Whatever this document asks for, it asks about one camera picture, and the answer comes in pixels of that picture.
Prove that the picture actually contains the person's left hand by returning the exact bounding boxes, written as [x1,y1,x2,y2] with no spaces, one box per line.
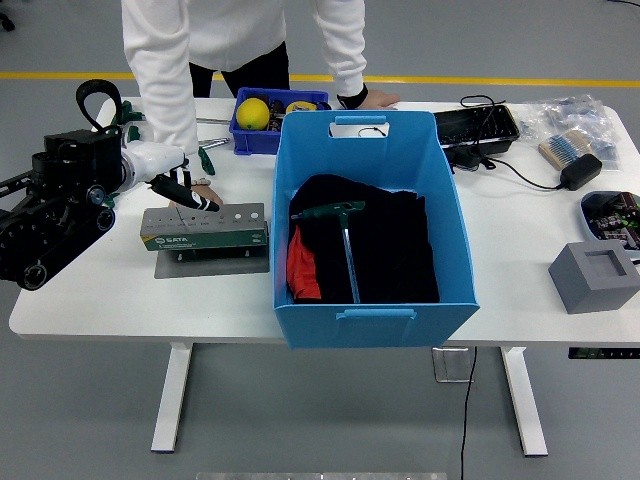
[347,88,401,111]

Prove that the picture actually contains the person's right hand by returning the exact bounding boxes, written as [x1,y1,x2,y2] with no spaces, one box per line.
[188,182,225,207]

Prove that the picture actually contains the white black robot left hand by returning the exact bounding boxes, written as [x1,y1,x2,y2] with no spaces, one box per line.
[127,141,222,214]

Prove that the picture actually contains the green metal wrench holder stand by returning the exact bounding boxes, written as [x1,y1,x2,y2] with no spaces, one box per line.
[140,202,271,280]

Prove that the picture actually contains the large green T-handle hex wrench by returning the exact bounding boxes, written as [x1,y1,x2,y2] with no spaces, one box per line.
[290,200,367,305]

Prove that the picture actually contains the blue folding plastic box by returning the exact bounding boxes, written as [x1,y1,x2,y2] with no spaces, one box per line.
[271,109,481,350]

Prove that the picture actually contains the black wristwatch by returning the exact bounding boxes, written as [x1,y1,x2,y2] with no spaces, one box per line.
[335,82,370,110]

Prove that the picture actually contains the small blue parts bin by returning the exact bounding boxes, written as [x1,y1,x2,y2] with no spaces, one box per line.
[228,86,330,155]

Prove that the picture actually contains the yellow floor tape line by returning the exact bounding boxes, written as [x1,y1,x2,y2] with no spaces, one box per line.
[0,71,640,87]

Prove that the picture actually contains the yellow lemon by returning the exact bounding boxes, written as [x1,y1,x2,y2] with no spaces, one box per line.
[235,97,271,131]

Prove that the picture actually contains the black plastic tray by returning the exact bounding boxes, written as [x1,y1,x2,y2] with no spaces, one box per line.
[432,103,521,151]

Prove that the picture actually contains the dark brown small bottle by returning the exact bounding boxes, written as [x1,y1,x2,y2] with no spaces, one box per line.
[268,98,287,133]

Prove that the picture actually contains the red cloth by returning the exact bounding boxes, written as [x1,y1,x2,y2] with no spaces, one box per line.
[285,223,322,301]

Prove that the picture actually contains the black cloth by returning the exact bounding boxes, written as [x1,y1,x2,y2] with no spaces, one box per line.
[287,172,441,305]

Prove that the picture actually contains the person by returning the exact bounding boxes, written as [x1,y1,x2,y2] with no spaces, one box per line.
[121,0,369,101]

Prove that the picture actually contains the taped resistor strip bundle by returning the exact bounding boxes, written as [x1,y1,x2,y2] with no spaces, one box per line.
[538,130,594,171]

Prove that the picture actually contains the clear bags of resistors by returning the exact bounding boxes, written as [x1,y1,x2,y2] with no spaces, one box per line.
[517,93,621,171]

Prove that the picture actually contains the white left table leg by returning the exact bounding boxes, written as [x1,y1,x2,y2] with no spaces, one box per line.
[150,343,194,455]

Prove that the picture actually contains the white table leg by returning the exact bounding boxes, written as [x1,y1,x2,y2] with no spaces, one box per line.
[499,346,550,457]
[150,343,194,455]

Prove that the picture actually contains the black power adapter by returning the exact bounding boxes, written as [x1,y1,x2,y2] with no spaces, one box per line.
[558,153,604,191]

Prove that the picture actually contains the light blue tray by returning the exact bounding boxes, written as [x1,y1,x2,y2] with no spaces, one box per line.
[579,189,640,254]

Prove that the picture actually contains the dark circuit board parts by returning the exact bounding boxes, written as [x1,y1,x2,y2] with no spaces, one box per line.
[587,192,640,250]

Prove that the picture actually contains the metal floor outlet plate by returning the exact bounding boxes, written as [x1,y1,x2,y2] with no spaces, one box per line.
[432,347,475,384]

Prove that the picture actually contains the grey foam block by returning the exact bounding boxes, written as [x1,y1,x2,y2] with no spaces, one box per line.
[547,240,640,315]

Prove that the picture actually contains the white right table leg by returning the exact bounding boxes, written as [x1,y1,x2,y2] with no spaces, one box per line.
[499,346,550,457]

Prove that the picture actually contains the black table control panel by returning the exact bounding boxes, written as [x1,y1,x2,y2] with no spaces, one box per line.
[567,347,640,360]

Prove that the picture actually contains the thin black cord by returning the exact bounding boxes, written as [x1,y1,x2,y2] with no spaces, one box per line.
[459,93,509,151]

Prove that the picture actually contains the black adapter cable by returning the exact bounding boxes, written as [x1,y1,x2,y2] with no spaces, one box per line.
[479,154,564,192]

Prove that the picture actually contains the black floor cable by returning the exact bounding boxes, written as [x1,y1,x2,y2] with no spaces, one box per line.
[458,347,479,480]

